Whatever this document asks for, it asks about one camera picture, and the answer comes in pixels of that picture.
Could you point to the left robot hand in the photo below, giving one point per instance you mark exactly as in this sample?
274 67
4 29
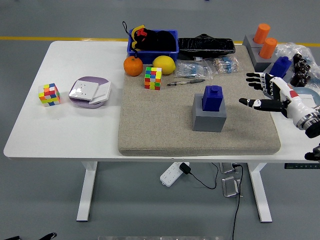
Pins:
47 236

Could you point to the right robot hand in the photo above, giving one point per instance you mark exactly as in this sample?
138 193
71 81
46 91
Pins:
295 102

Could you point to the blue square seal stamp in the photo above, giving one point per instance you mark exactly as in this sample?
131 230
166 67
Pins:
212 100
281 66

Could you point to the grey square-hole holder block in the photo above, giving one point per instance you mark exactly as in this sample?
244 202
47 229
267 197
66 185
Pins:
289 75
208 121

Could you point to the orange cylinder seal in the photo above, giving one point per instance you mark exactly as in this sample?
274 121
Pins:
262 32
268 48

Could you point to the light blue plate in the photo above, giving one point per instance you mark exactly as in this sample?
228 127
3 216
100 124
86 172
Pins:
306 90

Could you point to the black dotted cylinder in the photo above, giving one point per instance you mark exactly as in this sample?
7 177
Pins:
297 57
305 80
303 61
306 68
298 67
296 79

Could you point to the grey round-hole holder block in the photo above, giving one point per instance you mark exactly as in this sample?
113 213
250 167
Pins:
260 63
247 42

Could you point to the crumpled clear plastic bag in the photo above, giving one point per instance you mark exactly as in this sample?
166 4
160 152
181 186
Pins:
287 48

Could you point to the white table leg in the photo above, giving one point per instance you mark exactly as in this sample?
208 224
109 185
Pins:
86 195
261 197

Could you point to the black table control panel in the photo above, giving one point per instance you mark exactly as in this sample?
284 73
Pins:
300 166

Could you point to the clear bag of resistors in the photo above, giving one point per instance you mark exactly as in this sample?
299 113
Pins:
225 65
192 70

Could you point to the black wrapped long device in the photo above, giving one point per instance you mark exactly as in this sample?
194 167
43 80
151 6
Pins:
207 47

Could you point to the grey ballpoint pen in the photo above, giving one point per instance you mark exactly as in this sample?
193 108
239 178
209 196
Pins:
192 81

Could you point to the black plug adapter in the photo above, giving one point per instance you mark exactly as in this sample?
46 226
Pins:
184 168

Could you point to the yellow lemon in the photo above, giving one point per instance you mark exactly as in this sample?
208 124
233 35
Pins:
164 65

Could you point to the white power strip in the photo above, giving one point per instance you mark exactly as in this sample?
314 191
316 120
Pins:
170 175

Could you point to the colourful puzzle cube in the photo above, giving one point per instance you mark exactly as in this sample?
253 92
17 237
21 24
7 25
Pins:
153 78
49 95

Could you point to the grey-brown mat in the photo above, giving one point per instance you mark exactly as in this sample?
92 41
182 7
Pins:
155 125

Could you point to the black cloth bundle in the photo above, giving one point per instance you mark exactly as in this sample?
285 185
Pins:
162 41

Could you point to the white socket panel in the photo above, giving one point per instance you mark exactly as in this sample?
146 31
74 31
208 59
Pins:
83 90

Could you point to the blue plastic bin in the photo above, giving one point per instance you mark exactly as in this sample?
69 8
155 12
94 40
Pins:
147 56

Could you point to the purple plate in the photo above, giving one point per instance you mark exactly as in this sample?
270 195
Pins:
95 80

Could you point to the orange fruit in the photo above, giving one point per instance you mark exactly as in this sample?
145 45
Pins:
133 66

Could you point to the yellow black red toy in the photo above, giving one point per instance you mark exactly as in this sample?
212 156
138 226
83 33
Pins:
135 31

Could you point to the white switch panel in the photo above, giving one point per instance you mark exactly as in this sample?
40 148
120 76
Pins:
308 98
103 92

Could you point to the clear metal bracket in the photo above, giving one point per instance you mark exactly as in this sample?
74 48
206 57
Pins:
231 187
227 168

